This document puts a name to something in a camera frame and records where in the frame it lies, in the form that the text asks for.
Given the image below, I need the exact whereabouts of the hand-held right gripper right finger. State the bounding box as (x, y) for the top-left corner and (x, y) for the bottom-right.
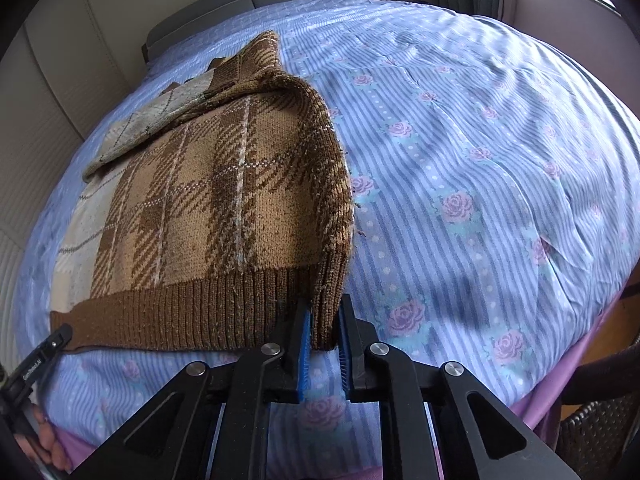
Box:
(337, 294), (582, 480)

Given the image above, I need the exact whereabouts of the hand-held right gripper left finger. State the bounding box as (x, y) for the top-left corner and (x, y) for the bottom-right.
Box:
(72, 307), (313, 480)

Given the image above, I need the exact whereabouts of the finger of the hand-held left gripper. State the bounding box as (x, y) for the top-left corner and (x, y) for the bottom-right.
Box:
(6, 324), (74, 397)

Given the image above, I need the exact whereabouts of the brown patterned blanket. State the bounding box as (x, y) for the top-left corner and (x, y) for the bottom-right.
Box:
(50, 30), (357, 356)

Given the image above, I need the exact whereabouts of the person's left hand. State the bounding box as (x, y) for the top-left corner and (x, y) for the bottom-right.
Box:
(27, 404), (73, 473)

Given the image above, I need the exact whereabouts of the purple bed sheet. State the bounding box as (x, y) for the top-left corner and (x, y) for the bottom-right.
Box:
(55, 300), (640, 466)

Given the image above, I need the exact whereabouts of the blue floral striped duvet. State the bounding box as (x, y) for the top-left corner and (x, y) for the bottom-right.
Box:
(27, 0), (640, 480)

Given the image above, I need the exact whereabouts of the dark wicker chair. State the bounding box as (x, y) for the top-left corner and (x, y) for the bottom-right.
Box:
(557, 330), (640, 480)

